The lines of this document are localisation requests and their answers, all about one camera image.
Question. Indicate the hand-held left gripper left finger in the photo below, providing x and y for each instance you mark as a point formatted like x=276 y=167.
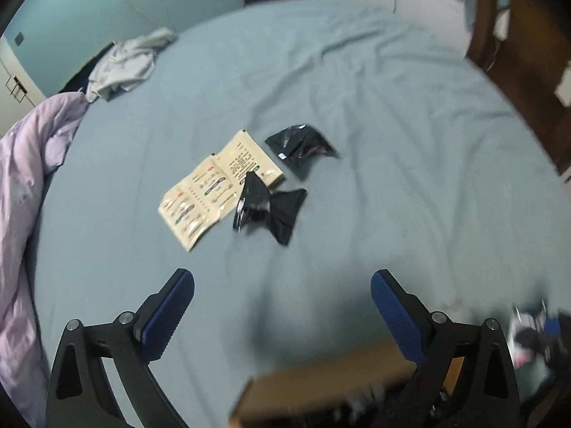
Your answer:
x=169 y=316

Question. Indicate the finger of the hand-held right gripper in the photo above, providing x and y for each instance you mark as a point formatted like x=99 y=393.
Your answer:
x=553 y=326

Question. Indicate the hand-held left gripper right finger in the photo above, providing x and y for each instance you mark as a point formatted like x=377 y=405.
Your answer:
x=399 y=316

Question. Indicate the white and black snack packet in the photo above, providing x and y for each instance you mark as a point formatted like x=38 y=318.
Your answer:
x=526 y=334

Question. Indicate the brown cardboard box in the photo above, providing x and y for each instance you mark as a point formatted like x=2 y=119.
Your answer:
x=312 y=383

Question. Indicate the beige sachet strip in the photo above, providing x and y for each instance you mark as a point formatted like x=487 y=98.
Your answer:
x=200 y=200

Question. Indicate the light blue bed sheet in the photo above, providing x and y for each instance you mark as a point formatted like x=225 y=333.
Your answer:
x=379 y=142

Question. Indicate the purple quilt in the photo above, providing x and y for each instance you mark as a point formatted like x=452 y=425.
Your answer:
x=26 y=187

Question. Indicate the dark cloth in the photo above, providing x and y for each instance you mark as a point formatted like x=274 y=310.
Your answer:
x=80 y=76

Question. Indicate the grey garment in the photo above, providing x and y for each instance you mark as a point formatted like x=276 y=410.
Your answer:
x=125 y=62

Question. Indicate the brown wooden furniture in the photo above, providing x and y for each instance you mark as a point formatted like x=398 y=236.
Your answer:
x=531 y=31

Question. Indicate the grey wall switch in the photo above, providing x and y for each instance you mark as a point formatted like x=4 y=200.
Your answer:
x=18 y=38

